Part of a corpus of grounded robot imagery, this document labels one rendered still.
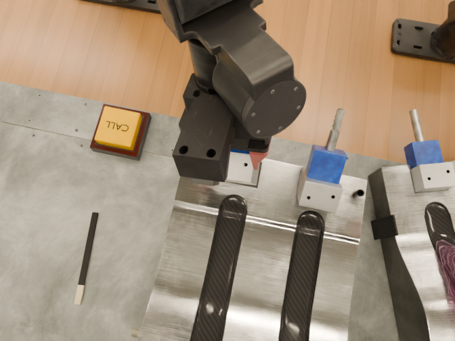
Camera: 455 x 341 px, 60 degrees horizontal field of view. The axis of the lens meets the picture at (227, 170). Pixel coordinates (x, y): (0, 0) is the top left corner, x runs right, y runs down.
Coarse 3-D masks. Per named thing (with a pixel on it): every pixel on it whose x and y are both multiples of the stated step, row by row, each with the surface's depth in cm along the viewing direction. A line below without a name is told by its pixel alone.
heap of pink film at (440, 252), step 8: (440, 240) 56; (440, 248) 55; (448, 248) 55; (440, 256) 55; (448, 256) 54; (440, 264) 54; (448, 264) 53; (448, 272) 53; (448, 280) 52; (448, 288) 51
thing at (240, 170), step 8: (232, 152) 50; (240, 152) 51; (248, 152) 51; (232, 160) 50; (240, 160) 50; (248, 160) 49; (232, 168) 50; (240, 168) 49; (248, 168) 49; (232, 176) 50; (240, 176) 49; (248, 176) 49; (256, 176) 53; (248, 184) 54; (256, 184) 54
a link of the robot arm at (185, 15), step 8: (176, 0) 28; (184, 0) 28; (192, 0) 29; (200, 0) 29; (208, 0) 29; (216, 0) 30; (224, 0) 30; (232, 0) 31; (184, 8) 29; (192, 8) 29; (200, 8) 30; (208, 8) 30; (184, 16) 29; (192, 16) 30
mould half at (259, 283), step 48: (192, 192) 54; (240, 192) 54; (288, 192) 55; (192, 240) 53; (288, 240) 53; (336, 240) 53; (192, 288) 52; (240, 288) 52; (336, 288) 52; (144, 336) 48; (240, 336) 49; (336, 336) 50
